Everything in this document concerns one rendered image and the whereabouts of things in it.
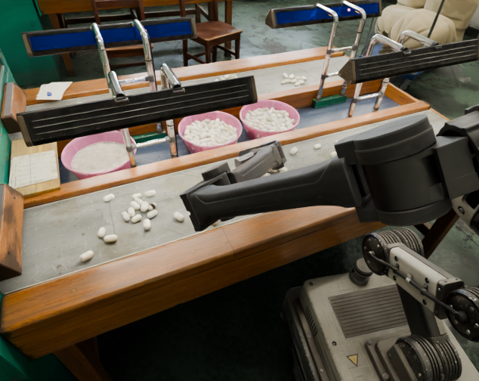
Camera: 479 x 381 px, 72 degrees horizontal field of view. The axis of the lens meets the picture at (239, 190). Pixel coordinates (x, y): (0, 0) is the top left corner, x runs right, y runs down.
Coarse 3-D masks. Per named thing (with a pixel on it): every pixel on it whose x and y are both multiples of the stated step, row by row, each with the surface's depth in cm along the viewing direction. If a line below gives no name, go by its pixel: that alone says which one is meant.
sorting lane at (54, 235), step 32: (224, 160) 126; (288, 160) 128; (320, 160) 129; (96, 192) 111; (128, 192) 112; (160, 192) 113; (32, 224) 101; (64, 224) 101; (96, 224) 102; (128, 224) 102; (160, 224) 103; (192, 224) 103; (224, 224) 104; (32, 256) 92; (64, 256) 93; (96, 256) 93
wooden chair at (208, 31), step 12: (180, 0) 293; (192, 0) 302; (216, 0) 316; (216, 12) 322; (204, 24) 318; (216, 24) 320; (228, 24) 320; (204, 36) 295; (216, 36) 296; (228, 36) 305; (216, 48) 348
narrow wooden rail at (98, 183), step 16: (384, 112) 152; (400, 112) 153; (416, 112) 158; (304, 128) 140; (320, 128) 141; (336, 128) 141; (352, 128) 146; (240, 144) 130; (256, 144) 130; (176, 160) 121; (192, 160) 122; (208, 160) 123; (96, 176) 113; (112, 176) 114; (128, 176) 114; (144, 176) 116; (48, 192) 107; (64, 192) 107; (80, 192) 109
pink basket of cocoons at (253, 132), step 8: (256, 104) 155; (272, 104) 156; (288, 104) 153; (240, 112) 146; (288, 112) 153; (296, 112) 149; (296, 120) 147; (248, 128) 142; (248, 136) 148; (256, 136) 142; (264, 136) 140
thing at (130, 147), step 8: (112, 72) 92; (160, 72) 100; (168, 72) 94; (112, 80) 89; (168, 80) 92; (176, 80) 90; (112, 88) 97; (120, 88) 86; (120, 96) 84; (168, 120) 112; (168, 128) 114; (128, 136) 110; (168, 136) 117; (128, 144) 112; (136, 144) 114; (144, 144) 115; (152, 144) 116; (176, 144) 121; (128, 152) 114; (176, 152) 123
